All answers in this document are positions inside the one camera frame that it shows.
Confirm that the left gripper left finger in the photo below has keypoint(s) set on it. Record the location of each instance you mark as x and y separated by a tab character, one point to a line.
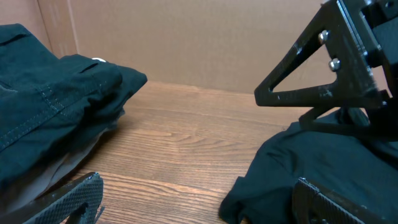
76	202

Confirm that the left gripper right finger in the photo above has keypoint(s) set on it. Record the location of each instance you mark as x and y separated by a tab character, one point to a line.
315	204

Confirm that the folded grey garment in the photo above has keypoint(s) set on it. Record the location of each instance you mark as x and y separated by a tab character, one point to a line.
53	174

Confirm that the folded black garment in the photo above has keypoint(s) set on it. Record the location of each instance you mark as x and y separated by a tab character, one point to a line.
51	106

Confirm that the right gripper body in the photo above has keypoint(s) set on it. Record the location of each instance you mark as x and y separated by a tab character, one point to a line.
368	66

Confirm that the black t-shirt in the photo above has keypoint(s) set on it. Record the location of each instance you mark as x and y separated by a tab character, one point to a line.
361	168

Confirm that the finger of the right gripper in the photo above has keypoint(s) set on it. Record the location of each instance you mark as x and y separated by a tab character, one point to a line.
308	74
339	124

